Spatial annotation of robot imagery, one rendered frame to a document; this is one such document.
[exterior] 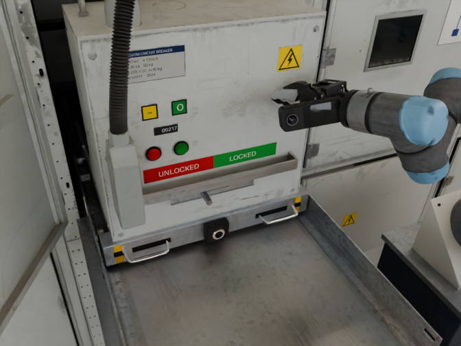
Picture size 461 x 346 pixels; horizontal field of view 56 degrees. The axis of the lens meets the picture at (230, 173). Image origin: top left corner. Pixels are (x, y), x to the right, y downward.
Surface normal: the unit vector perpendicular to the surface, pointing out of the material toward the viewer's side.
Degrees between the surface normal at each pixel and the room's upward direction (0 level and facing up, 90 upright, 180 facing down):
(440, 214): 45
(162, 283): 0
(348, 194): 90
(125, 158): 60
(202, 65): 90
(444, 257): 90
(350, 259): 90
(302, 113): 76
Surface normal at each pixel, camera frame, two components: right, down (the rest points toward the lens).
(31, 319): 0.40, 0.55
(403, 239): 0.03, -0.81
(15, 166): 0.99, 0.09
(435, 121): 0.62, 0.25
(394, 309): -0.92, 0.21
